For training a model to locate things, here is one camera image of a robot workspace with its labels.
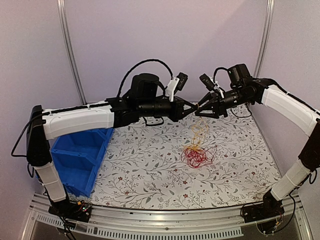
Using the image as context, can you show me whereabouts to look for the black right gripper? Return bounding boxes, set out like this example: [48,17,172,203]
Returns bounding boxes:
[195,86,252,119]

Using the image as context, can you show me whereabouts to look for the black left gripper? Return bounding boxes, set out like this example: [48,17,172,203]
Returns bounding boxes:
[139,96,198,123]

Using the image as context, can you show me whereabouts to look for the yellow cable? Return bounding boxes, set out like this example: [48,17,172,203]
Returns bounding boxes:
[183,103,211,156]

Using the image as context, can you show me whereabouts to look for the red cable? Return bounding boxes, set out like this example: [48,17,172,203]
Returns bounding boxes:
[181,148,210,169]

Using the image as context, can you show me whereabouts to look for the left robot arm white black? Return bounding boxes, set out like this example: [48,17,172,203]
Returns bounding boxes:
[21,72,197,217]

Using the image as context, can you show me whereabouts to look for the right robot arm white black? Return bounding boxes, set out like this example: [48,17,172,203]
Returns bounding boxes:
[195,63,320,218]

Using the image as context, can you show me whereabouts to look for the floral patterned table mat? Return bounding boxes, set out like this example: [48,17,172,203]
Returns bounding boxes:
[89,105,281,210]

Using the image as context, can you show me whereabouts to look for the blue plastic divided bin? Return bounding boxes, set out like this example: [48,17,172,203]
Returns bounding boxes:
[35,128,114,202]

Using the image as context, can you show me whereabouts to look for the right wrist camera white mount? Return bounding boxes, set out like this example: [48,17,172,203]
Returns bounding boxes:
[199,73,225,98]

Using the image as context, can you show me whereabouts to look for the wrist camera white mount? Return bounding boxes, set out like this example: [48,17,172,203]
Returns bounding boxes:
[199,73,225,98]
[165,72,188,102]

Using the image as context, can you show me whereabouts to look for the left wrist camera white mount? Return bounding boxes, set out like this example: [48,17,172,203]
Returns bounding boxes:
[165,72,188,102]

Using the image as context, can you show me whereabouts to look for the right aluminium frame post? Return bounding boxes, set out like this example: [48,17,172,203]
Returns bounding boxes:
[253,0,275,78]

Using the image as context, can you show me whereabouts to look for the aluminium frame post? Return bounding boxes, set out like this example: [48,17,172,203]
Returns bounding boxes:
[253,0,275,78]
[56,0,88,105]

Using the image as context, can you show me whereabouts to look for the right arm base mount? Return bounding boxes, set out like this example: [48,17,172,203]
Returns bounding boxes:
[240,203,285,236]

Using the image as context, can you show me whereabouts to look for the front aluminium rail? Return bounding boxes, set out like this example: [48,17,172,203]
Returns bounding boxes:
[21,194,314,240]

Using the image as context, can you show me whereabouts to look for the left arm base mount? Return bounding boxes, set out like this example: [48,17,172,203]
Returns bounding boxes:
[48,199,92,223]

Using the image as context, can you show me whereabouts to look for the left aluminium frame post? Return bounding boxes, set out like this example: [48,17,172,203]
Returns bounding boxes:
[56,0,88,105]

